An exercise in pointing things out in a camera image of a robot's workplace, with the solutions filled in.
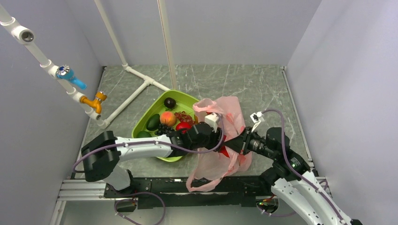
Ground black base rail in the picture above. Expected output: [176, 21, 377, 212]
[102, 175, 281, 215]

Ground dark plum fake fruit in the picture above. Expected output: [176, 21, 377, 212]
[163, 97, 176, 109]

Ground green fake avocado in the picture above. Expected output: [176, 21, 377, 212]
[146, 114, 161, 131]

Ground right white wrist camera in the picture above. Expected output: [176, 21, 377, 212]
[250, 111, 265, 133]

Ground beige vertical pole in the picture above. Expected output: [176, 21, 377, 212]
[157, 0, 178, 90]

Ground white PVC pipe frame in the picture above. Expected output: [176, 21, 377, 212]
[0, 0, 170, 128]

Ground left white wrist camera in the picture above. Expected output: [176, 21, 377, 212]
[204, 112, 222, 133]

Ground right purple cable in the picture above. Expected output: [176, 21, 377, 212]
[257, 108, 346, 225]

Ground blue valve tap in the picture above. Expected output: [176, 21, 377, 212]
[56, 65, 87, 90]

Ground pink plastic bag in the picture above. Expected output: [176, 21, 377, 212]
[186, 96, 252, 192]

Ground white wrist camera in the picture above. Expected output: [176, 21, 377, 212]
[250, 111, 265, 133]
[204, 112, 222, 133]

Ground red fake grapes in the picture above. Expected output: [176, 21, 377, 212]
[174, 111, 195, 125]

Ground purple cable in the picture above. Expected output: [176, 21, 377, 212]
[257, 108, 346, 225]
[72, 113, 225, 225]

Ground dark fake grapes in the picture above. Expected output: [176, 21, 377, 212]
[154, 123, 174, 136]

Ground orange faucet tap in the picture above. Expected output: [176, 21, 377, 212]
[79, 91, 107, 114]

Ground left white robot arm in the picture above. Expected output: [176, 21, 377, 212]
[81, 122, 224, 197]

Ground green plastic tray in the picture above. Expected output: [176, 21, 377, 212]
[131, 90, 201, 163]

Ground orange fake fruit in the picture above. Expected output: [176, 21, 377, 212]
[160, 111, 177, 127]

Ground red fake fruit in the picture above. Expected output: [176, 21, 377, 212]
[218, 146, 230, 158]
[176, 122, 192, 130]

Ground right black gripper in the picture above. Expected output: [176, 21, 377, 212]
[223, 126, 277, 159]

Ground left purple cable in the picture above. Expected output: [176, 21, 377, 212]
[72, 113, 225, 225]

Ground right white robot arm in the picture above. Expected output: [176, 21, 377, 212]
[224, 127, 361, 225]

